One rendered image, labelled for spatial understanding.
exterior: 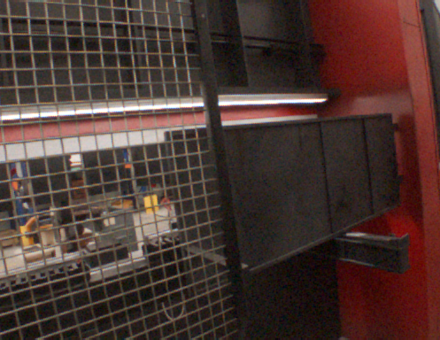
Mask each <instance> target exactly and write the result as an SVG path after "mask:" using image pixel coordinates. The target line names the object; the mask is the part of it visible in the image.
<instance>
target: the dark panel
mask: <svg viewBox="0 0 440 340"><path fill-rule="evenodd" d="M222 130H223V135H224V141H225V147H226V153H227V159H228V170H229V181H230V188H231V193H232V199H233V206H234V211H235V222H236V233H237V239H238V244H239V251H240V256H241V261H242V264H245V265H247V266H249V269H250V275H252V274H254V273H256V272H258V271H260V270H263V269H266V268H268V267H270V266H272V265H273V264H276V263H280V262H282V261H284V260H285V259H288V258H290V257H292V256H295V255H298V254H299V253H301V252H303V251H306V250H308V249H310V248H312V247H315V246H317V245H319V244H321V243H324V242H326V241H327V240H329V239H331V238H335V237H337V236H339V235H341V234H342V233H345V232H346V231H348V230H350V229H353V228H356V227H358V226H359V225H362V224H363V223H365V222H367V221H369V220H373V219H374V218H376V217H378V216H380V215H382V214H384V213H387V212H389V211H391V210H392V209H395V208H396V207H398V206H400V205H401V200H400V194H399V193H400V186H399V179H398V160H397V152H396V145H395V138H394V131H393V124H392V116H391V113H390V112H384V113H376V114H360V115H352V116H335V117H327V118H310V119H301V120H277V121H268V122H260V123H251V124H242V125H224V126H222ZM174 158H175V164H176V170H177V171H178V170H182V169H188V168H192V167H197V166H200V160H199V155H198V154H197V155H191V156H189V166H188V160H187V156H186V157H174ZM192 189H193V194H194V197H198V196H202V195H204V194H209V193H213V192H215V189H214V184H213V181H210V182H205V188H204V183H203V182H199V183H195V184H192ZM198 227H199V237H200V238H205V237H207V236H210V235H211V233H210V228H209V224H207V225H204V226H198ZM186 235H187V240H188V243H189V242H192V241H194V240H197V239H199V237H198V232H197V227H196V228H192V229H188V230H186Z"/></svg>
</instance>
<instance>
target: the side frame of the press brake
mask: <svg viewBox="0 0 440 340"><path fill-rule="evenodd" d="M307 3H308V8H309V12H310V15H311V22H312V28H313V39H314V43H318V44H323V45H324V48H323V49H322V48H315V50H317V51H324V52H326V56H321V55H316V58H317V64H318V70H319V76H320V85H321V87H322V88H340V92H341V95H340V96H336V97H328V100H325V101H315V105H316V112H317V118H327V117H335V116H352V115H360V114H376V113H384V112H390V113H391V116H392V123H397V129H398V131H394V138H395V145H396V152H397V160H398V175H402V177H403V182H402V183H400V184H399V186H400V193H399V194H400V200H401V205H400V206H398V207H396V208H395V209H392V210H391V211H389V212H386V213H384V214H382V215H380V216H378V217H376V218H374V219H373V220H369V221H367V222H365V223H363V224H362V225H359V226H358V227H356V228H353V229H351V231H352V232H357V233H360V232H361V233H366V234H370V235H379V236H389V233H391V234H395V237H399V238H400V237H402V236H404V235H405V234H409V236H410V238H409V244H410V245H409V246H408V249H407V250H408V257H409V260H408V263H409V264H411V267H410V268H408V269H407V270H406V271H405V272H404V273H402V274H396V273H391V272H388V271H382V270H379V269H374V268H372V267H363V266H358V265H355V264H352V263H350V264H349V263H347V262H344V261H338V260H336V272H337V276H336V279H337V284H338V296H339V301H338V302H339V308H340V319H341V323H340V325H341V331H342V333H341V336H342V337H345V338H347V339H350V340H440V170H439V156H438V148H437V141H436V127H435V117H434V108H433V101H432V94H431V87H430V82H429V75H428V61H427V54H426V47H425V42H424V37H423V33H422V25H421V12H420V9H419V5H418V0H307Z"/></svg>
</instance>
